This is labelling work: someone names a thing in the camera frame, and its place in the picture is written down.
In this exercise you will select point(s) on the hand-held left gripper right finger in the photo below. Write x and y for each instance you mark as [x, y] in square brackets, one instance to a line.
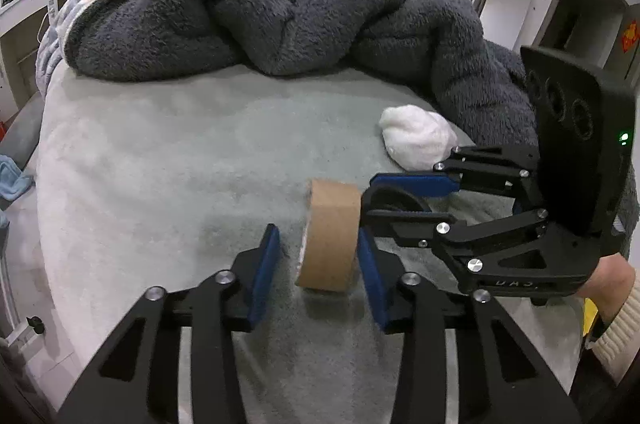
[372, 284]

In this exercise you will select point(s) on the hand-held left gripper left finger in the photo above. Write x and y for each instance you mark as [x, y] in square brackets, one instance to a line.
[262, 274]

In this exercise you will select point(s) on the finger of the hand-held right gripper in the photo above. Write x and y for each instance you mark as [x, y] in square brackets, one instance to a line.
[480, 236]
[415, 185]

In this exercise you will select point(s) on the brown tape roll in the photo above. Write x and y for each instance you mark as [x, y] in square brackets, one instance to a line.
[332, 234]

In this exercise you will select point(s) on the person's right forearm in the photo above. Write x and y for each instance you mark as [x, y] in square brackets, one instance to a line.
[620, 334]

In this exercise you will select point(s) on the small white tissue wad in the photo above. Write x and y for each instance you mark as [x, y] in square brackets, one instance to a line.
[415, 136]

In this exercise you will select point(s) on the red door decoration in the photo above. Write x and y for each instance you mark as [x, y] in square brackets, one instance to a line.
[631, 38]

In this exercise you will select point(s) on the pale green bed sheet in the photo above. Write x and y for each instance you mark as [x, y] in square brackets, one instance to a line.
[150, 179]

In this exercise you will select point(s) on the dark grey fleece blanket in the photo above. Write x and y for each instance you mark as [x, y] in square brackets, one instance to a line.
[300, 19]

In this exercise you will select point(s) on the white clothes rack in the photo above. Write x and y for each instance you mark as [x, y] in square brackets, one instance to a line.
[35, 325]

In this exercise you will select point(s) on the light blue hanging garment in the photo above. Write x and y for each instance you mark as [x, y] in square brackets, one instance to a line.
[12, 181]

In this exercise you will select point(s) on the blue patterned duvet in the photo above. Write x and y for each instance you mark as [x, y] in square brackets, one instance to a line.
[75, 4]

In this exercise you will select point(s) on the white vanity desk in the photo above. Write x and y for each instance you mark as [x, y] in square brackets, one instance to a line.
[20, 34]

